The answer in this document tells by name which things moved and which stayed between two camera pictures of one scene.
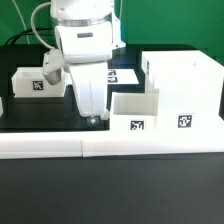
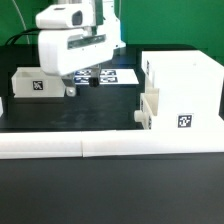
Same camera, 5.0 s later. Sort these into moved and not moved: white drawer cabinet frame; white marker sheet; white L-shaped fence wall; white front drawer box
Moved: white front drawer box
Not moved: white L-shaped fence wall; white marker sheet; white drawer cabinet frame
